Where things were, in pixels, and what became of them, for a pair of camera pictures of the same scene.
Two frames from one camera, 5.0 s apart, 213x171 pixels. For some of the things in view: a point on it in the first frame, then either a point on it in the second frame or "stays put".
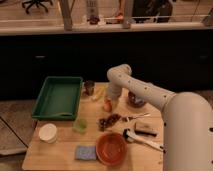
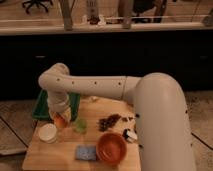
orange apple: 107,106 to 59,122
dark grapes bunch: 104,123 stays put
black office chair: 38,3 stays put
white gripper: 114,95 to 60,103
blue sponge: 86,152 stays put
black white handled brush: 130,136 stays put
